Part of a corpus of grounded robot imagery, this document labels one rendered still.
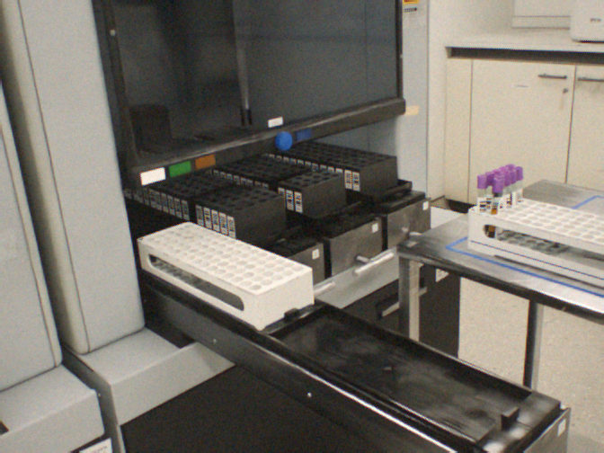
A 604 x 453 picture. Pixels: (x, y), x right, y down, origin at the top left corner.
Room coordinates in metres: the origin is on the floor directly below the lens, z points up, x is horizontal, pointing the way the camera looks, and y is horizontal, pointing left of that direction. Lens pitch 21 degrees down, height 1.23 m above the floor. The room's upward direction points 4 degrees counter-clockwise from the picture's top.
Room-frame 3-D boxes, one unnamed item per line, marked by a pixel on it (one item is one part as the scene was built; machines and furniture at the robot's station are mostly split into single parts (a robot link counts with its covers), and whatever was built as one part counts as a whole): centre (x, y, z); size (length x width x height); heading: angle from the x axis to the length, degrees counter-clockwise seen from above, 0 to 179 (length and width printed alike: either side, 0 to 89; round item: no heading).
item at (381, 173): (1.25, -0.15, 0.85); 0.12 x 0.02 x 0.06; 131
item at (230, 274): (0.87, 0.12, 0.83); 0.30 x 0.10 x 0.06; 42
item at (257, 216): (1.04, 0.07, 0.85); 0.12 x 0.02 x 0.06; 133
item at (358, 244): (1.32, 0.12, 0.78); 0.73 x 0.14 x 0.09; 42
